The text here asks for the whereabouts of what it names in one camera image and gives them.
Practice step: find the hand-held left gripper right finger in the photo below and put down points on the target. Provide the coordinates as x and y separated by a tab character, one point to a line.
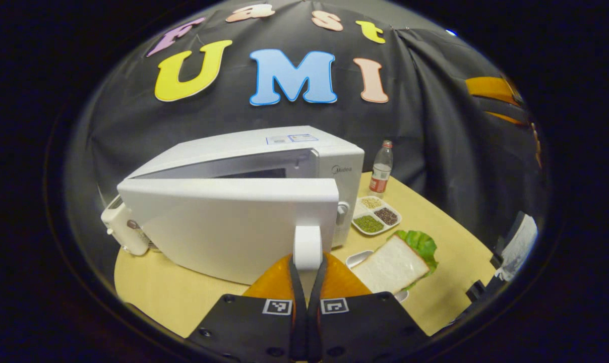
314	297

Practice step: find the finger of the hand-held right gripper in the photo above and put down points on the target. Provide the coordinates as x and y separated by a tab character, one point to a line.
491	89
508	118

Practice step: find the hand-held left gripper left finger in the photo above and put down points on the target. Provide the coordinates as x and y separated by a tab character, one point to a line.
299	297

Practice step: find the lettuce sandwich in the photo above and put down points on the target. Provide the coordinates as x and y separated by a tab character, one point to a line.
392	264

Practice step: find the white microwave oven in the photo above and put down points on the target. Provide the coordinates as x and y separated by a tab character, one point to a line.
224	227

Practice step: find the white plastic tray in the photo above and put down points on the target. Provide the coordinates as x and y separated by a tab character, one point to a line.
357	258

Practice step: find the white divided dish of beans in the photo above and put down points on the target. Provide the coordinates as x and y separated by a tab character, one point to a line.
376	216

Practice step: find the white cloth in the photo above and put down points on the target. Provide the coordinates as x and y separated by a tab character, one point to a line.
519	247

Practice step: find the clear bottle with red label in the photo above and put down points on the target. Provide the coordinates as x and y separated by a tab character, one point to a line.
381	174

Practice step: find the white toaster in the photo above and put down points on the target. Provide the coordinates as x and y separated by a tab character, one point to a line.
125	227

